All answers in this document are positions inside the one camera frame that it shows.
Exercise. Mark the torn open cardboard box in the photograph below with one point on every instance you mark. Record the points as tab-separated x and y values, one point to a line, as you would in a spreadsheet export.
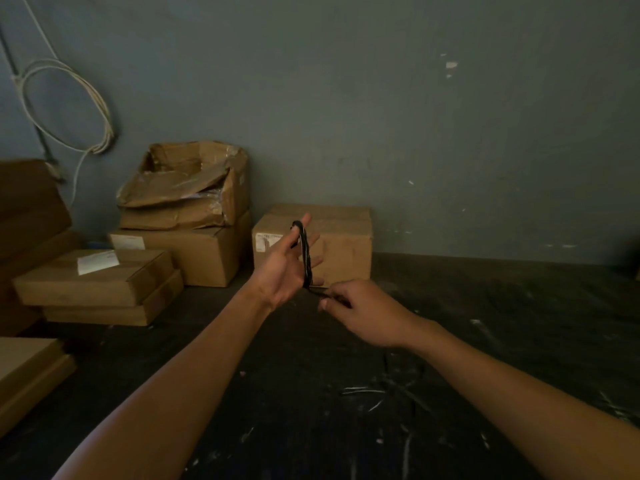
185	184

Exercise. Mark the wide flat cardboard box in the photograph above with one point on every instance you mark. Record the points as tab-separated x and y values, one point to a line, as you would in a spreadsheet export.
27	374

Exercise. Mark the person's left forearm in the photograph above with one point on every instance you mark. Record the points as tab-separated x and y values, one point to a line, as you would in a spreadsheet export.
165	394

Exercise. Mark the person's right forearm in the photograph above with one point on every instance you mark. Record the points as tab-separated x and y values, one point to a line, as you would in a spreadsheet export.
530	419

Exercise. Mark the person's right hand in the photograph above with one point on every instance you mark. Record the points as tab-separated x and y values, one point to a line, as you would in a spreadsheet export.
372	314

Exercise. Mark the white paper slip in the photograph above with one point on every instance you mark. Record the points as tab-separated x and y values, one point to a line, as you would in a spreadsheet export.
97	262

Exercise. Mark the person's left hand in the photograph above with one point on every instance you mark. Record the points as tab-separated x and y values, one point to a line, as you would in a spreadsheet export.
275	274

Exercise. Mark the sealed cardboard box white label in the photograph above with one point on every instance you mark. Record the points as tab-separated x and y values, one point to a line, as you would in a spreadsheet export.
345	244

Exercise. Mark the dark brown cardboard box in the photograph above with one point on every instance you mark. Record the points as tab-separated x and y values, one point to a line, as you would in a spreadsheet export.
20	299
30	204

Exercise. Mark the large cardboard box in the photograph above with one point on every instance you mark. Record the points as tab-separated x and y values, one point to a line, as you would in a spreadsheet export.
205	254

